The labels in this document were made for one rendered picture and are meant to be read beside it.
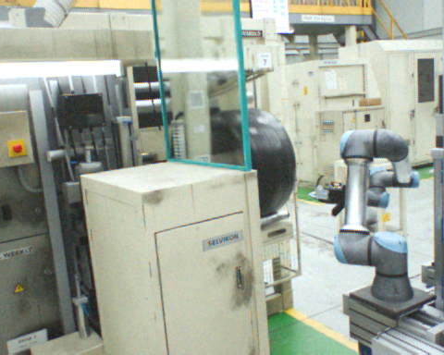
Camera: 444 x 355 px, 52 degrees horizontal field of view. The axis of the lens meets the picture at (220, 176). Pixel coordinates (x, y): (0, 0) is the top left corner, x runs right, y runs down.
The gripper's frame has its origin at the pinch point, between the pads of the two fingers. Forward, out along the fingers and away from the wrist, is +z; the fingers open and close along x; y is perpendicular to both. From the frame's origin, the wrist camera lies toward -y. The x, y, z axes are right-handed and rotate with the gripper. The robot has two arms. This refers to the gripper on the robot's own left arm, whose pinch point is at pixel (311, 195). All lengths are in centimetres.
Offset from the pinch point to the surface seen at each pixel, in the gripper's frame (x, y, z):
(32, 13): 20, 87, 118
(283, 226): 7.4, -14.7, 11.9
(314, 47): -922, -176, 80
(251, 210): 74, 40, 13
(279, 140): -0.1, 28.6, 16.1
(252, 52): -56, 53, 41
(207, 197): 83, 49, 24
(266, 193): 16.1, 8.8, 18.9
